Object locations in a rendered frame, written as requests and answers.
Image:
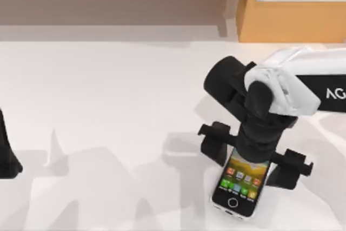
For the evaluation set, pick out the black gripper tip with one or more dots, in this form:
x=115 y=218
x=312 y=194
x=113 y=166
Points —
x=6 y=158

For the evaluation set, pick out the wooden drawer front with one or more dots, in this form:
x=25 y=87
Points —
x=297 y=20

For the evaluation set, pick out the wooden cupboard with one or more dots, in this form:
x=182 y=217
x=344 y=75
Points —
x=292 y=22

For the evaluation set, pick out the black smartphone with colourful screen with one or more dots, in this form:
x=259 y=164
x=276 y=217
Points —
x=239 y=187

